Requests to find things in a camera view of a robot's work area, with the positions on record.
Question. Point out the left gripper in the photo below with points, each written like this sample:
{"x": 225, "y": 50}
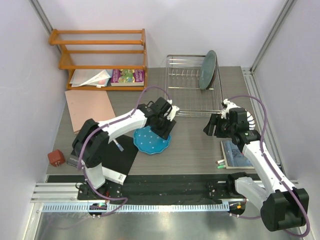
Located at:
{"x": 164, "y": 132}

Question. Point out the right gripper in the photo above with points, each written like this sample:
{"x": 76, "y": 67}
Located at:
{"x": 215, "y": 119}

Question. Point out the blue polka dot plate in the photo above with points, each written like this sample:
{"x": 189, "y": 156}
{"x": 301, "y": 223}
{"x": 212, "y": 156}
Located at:
{"x": 148, "y": 142}

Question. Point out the wire dish rack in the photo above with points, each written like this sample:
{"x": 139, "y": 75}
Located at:
{"x": 182, "y": 85}

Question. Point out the grey-green ceramic plate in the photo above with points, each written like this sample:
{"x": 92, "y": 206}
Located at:
{"x": 203, "y": 73}

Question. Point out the dark blue glazed plate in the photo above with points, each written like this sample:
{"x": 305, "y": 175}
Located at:
{"x": 212, "y": 69}

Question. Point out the white blue striped plate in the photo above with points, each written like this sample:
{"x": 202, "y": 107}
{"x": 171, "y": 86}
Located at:
{"x": 251, "y": 120}

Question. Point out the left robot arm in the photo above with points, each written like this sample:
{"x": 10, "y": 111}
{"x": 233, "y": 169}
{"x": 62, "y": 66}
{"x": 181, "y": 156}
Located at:
{"x": 113, "y": 128}

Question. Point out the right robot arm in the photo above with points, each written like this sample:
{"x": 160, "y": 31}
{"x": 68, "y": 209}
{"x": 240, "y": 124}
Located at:
{"x": 281, "y": 204}

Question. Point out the wooden shelf rack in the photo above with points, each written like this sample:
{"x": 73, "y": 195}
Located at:
{"x": 102, "y": 50}

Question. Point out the blue hardcover book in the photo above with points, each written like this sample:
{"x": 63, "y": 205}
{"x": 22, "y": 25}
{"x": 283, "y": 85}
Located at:
{"x": 233, "y": 158}

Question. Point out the white blue pen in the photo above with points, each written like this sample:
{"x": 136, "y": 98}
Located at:
{"x": 118, "y": 145}

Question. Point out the purple green paperback book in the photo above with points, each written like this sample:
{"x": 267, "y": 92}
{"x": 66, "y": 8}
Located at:
{"x": 127, "y": 77}

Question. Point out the black notebook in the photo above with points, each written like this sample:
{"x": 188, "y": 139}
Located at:
{"x": 103, "y": 160}

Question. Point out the pink paper folder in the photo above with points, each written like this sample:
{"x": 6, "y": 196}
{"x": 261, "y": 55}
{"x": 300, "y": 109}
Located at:
{"x": 88, "y": 104}

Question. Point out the clear plastic sleeve papers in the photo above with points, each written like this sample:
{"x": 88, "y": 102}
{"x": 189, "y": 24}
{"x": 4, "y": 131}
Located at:
{"x": 91, "y": 77}

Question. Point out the red cube adapter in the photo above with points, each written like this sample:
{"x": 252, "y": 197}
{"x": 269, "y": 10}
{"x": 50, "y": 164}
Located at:
{"x": 56, "y": 158}

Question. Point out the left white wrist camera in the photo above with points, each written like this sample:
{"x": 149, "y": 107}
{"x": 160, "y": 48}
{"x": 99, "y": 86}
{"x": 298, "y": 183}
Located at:
{"x": 172, "y": 111}

